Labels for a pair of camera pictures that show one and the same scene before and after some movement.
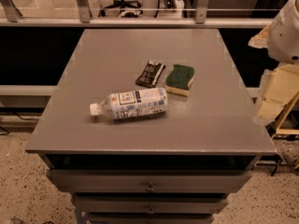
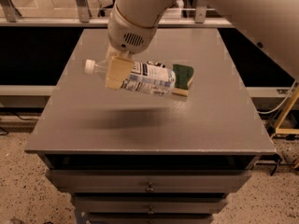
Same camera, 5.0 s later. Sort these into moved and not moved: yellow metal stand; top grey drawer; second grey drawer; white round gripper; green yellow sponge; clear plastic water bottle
Moved: white round gripper; clear plastic water bottle
Not moved: top grey drawer; second grey drawer; green yellow sponge; yellow metal stand
